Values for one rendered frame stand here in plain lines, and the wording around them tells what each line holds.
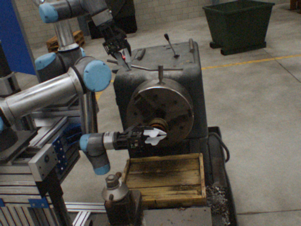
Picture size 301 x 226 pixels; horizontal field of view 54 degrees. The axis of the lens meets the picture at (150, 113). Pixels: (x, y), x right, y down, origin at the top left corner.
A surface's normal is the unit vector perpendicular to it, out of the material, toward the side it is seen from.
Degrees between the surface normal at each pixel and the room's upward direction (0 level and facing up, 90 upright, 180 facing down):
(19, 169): 90
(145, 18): 90
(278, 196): 0
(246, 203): 0
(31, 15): 90
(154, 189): 0
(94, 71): 90
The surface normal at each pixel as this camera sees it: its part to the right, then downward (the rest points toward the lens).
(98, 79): 0.58, 0.25
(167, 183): -0.16, -0.89
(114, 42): -0.11, 0.43
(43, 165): 0.96, -0.06
